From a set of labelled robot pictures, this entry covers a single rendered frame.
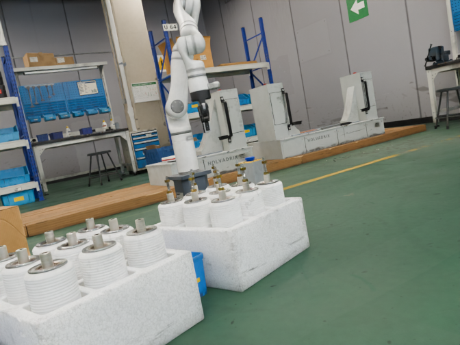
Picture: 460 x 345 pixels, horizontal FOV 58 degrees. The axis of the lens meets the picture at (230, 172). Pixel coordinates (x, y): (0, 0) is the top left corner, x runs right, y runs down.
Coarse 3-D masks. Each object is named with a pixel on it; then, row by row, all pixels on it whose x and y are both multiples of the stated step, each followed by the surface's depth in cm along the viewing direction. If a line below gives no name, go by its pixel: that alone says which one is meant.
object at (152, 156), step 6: (144, 150) 609; (150, 150) 584; (156, 150) 569; (162, 150) 571; (168, 150) 577; (150, 156) 592; (156, 156) 574; (162, 156) 573; (168, 156) 578; (150, 162) 596; (156, 162) 581
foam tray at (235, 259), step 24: (264, 216) 126; (288, 216) 136; (168, 240) 132; (192, 240) 125; (216, 240) 118; (240, 240) 117; (264, 240) 125; (288, 240) 135; (216, 264) 120; (240, 264) 116; (264, 264) 124; (240, 288) 116
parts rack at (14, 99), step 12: (12, 72) 506; (12, 84) 505; (12, 96) 542; (0, 108) 548; (12, 108) 556; (24, 120) 512; (24, 132) 512; (0, 144) 498; (12, 144) 505; (24, 144) 511; (36, 168) 519; (36, 180) 518; (0, 192) 498; (12, 192) 504; (36, 192) 569
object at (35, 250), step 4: (64, 240) 107; (56, 244) 105; (36, 248) 104; (40, 248) 104; (44, 248) 103; (48, 248) 103; (52, 248) 104; (36, 252) 104; (40, 252) 103; (52, 252) 104; (52, 256) 104
